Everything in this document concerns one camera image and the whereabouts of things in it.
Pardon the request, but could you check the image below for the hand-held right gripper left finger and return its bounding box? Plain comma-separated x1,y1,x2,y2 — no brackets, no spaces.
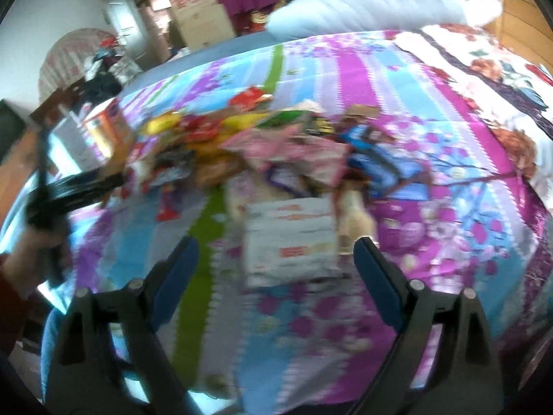
41,237,200,415

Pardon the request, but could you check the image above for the pile of clothes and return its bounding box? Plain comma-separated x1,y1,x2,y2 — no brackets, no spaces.
81,37,127,101

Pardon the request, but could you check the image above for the white packet with orange cartoon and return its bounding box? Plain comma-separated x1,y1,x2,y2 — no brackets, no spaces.
242,196,340,289

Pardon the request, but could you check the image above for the pile of snack packets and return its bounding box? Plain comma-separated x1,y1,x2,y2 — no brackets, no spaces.
124,85,433,226

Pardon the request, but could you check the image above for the floral striped bed sheet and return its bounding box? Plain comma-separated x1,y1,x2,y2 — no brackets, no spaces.
9,29,553,415

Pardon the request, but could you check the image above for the person's left hand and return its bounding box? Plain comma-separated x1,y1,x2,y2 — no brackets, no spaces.
3,220,73,300

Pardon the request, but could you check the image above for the orange box with brown label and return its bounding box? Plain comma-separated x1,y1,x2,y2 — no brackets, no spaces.
84,99,133,162

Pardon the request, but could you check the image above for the wooden headboard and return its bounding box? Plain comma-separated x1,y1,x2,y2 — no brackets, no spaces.
483,0,553,75

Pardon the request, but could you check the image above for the light blue pillow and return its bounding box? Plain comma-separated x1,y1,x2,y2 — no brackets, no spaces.
265,0,504,42

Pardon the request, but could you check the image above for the striped curtain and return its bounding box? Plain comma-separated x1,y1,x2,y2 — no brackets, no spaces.
38,28,118,105

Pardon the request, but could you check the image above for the room door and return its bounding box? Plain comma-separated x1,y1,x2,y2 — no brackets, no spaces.
90,0,146,68

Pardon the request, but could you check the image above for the white floral quilt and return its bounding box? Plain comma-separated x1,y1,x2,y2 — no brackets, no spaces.
392,23,553,192

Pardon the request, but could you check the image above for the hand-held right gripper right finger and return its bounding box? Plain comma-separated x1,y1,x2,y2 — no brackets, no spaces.
350,236,504,415

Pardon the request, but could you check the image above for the plain printed cardboard box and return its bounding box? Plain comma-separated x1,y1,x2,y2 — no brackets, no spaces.
172,3,237,51

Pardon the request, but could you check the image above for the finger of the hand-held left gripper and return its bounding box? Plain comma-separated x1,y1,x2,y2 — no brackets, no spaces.
65,170,127,191
65,182,124,216

